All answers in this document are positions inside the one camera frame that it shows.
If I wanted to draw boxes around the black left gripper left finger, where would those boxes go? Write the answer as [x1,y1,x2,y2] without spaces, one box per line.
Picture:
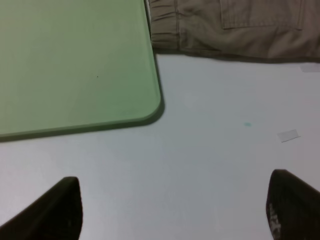
[0,176,83,240]

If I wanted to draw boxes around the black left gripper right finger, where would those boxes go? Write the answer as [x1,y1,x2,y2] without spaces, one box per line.
[265,169,320,240]

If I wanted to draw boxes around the khaki shorts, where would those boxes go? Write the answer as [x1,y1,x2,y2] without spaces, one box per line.
[149,0,320,60]

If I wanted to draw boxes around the green plastic tray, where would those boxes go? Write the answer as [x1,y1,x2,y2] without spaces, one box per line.
[0,0,162,141]

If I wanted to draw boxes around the clear tape strip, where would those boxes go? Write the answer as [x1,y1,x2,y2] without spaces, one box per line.
[277,129,300,143]

